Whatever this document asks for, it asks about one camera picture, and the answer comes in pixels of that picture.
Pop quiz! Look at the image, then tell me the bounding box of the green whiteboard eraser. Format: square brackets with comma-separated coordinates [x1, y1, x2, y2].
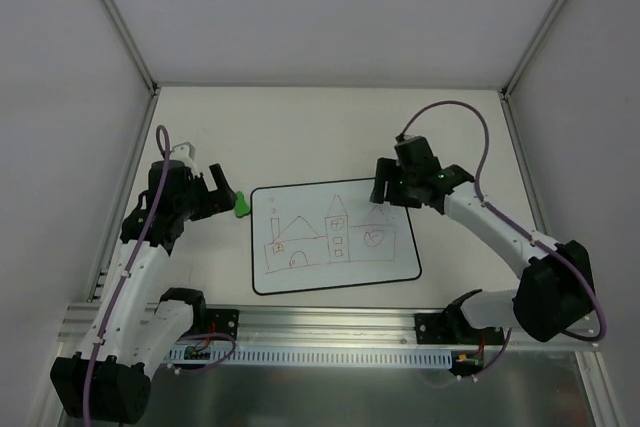
[234, 191, 251, 219]

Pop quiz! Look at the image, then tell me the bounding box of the white whiteboard black frame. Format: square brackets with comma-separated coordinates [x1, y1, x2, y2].
[250, 178, 422, 296]

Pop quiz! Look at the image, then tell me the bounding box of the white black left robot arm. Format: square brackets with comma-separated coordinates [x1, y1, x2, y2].
[50, 158, 237, 424]

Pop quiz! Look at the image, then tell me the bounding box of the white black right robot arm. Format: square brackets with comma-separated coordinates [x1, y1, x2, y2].
[370, 136, 602, 343]

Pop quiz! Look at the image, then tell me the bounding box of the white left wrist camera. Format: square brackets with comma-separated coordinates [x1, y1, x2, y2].
[170, 142, 196, 164]

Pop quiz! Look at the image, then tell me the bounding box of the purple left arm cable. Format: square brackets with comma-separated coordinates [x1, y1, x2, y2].
[82, 124, 174, 423]

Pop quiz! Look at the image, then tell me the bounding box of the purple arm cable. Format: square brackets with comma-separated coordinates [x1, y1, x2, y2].
[82, 124, 174, 423]
[397, 100, 609, 343]

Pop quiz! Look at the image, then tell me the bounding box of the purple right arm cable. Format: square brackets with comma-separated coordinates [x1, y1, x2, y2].
[397, 100, 609, 343]

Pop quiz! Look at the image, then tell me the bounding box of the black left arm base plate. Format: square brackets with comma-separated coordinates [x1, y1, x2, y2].
[205, 308, 240, 339]

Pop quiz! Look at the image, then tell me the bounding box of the aluminium mounting rail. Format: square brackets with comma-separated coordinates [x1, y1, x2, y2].
[57, 303, 601, 351]

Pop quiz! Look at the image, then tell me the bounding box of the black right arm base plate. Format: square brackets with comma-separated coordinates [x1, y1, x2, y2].
[413, 311, 505, 346]

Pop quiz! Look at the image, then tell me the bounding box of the white slotted cable duct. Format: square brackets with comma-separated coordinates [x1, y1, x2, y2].
[164, 345, 454, 369]

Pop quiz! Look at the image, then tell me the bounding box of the aluminium corner post left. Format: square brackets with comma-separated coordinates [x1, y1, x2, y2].
[74, 0, 160, 96]

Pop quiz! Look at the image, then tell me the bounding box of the aluminium corner post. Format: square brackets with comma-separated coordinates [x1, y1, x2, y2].
[74, 0, 160, 96]
[499, 0, 601, 98]

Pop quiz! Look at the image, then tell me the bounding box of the aluminium corner post right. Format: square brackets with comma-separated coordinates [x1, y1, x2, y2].
[499, 0, 601, 98]

